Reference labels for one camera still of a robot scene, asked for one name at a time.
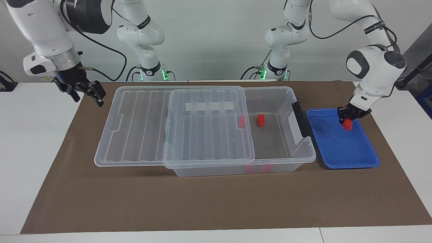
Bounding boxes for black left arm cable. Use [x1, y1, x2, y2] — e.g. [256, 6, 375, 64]
[308, 3, 399, 99]

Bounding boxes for blue plastic tray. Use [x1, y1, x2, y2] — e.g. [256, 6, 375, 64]
[305, 108, 381, 169]

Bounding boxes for brown paper table mat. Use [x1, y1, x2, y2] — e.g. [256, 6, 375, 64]
[20, 80, 432, 235]

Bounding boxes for black stand pole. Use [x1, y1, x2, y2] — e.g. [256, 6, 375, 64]
[395, 53, 432, 90]

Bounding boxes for clear ribbed plastic box lid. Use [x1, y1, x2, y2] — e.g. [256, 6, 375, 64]
[93, 85, 255, 169]

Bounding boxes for black clamp object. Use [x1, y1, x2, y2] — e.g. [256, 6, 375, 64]
[0, 71, 18, 92]

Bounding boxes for black box latch handle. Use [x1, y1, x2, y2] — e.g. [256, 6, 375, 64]
[292, 102, 313, 138]

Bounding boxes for blue crate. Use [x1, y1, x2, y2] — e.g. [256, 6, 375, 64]
[416, 86, 432, 119]

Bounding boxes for black right base cable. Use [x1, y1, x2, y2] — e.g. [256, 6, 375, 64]
[126, 65, 142, 82]

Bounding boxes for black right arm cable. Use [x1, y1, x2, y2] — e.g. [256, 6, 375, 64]
[60, 0, 128, 82]

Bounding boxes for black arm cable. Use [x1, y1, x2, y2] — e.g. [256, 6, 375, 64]
[60, 0, 128, 82]
[308, 3, 399, 99]

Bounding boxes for clear plastic storage box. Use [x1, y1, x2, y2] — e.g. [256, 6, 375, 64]
[165, 86, 317, 178]

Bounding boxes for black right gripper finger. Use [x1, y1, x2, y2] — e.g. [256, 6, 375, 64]
[84, 80, 106, 108]
[69, 86, 82, 103]

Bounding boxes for black base cable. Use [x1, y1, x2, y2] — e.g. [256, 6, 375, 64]
[126, 65, 142, 82]
[240, 49, 269, 81]

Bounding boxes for black left base cable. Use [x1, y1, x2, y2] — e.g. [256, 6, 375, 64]
[240, 49, 269, 81]

